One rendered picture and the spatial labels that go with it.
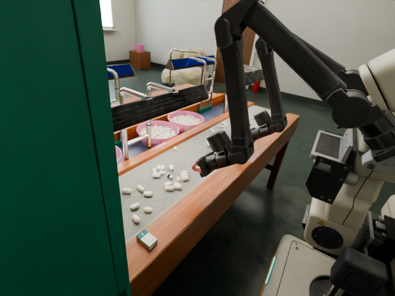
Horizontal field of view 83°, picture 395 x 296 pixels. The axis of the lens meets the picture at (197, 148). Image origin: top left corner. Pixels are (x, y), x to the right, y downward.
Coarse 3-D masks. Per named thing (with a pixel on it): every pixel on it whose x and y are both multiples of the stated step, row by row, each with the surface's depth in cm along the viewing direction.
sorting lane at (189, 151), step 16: (256, 112) 193; (224, 128) 157; (256, 128) 163; (192, 144) 133; (160, 160) 115; (176, 160) 116; (192, 160) 118; (128, 176) 101; (144, 176) 102; (160, 176) 104; (176, 176) 105; (192, 176) 106; (208, 176) 107; (144, 192) 93; (160, 192) 94; (176, 192) 95; (128, 208) 85; (160, 208) 86; (128, 224) 78; (144, 224) 79; (128, 240) 73
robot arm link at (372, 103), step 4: (348, 92) 55; (352, 92) 54; (356, 92) 54; (364, 96) 53; (368, 100) 54; (372, 104) 52; (376, 104) 50; (332, 108) 55; (372, 108) 50; (376, 108) 50; (380, 108) 52; (372, 112) 51; (376, 112) 50; (380, 112) 50; (372, 116) 51; (376, 116) 51; (380, 116) 50; (368, 120) 52; (372, 120) 51; (364, 124) 52; (368, 124) 52
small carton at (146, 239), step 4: (140, 232) 71; (144, 232) 71; (148, 232) 71; (136, 236) 70; (140, 236) 70; (144, 236) 70; (148, 236) 70; (152, 236) 70; (140, 240) 69; (144, 240) 69; (148, 240) 69; (152, 240) 69; (156, 240) 69; (144, 244) 68; (148, 244) 67; (152, 244) 68; (148, 248) 68
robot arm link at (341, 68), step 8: (312, 48) 89; (320, 56) 88; (328, 56) 88; (328, 64) 88; (336, 64) 86; (336, 72) 87; (344, 72) 84; (352, 72) 83; (344, 80) 85; (352, 80) 84; (360, 80) 82; (352, 88) 84
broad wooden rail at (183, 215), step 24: (288, 120) 176; (264, 144) 136; (240, 168) 111; (192, 192) 93; (216, 192) 94; (240, 192) 120; (168, 216) 80; (192, 216) 81; (216, 216) 101; (168, 240) 72; (192, 240) 87; (144, 264) 64; (168, 264) 76; (144, 288) 68
